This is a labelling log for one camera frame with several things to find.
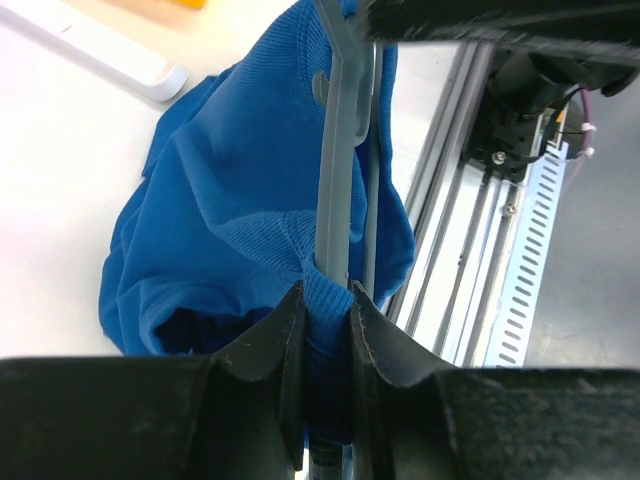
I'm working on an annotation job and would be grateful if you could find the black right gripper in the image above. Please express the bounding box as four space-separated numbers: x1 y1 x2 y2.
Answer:
358 0 639 55

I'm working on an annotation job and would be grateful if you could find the blue tank top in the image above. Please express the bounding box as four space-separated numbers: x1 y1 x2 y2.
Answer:
98 0 417 446

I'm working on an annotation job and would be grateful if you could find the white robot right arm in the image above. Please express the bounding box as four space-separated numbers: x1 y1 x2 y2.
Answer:
359 1 639 182

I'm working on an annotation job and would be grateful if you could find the slate blue hanger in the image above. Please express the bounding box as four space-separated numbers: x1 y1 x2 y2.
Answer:
308 0 385 480

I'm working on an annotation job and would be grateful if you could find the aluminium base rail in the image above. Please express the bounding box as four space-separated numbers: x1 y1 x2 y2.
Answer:
387 44 527 368

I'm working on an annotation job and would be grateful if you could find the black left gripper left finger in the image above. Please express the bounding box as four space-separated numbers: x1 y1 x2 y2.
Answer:
1 285 306 479

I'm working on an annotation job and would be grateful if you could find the slotted grey cable duct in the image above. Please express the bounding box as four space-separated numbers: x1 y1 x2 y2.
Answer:
483 141 569 368

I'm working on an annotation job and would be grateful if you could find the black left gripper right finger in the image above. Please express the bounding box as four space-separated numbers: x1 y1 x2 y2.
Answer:
349 283 639 479

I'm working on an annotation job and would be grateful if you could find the white clothes rack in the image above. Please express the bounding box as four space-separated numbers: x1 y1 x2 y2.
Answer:
1 1 189 102

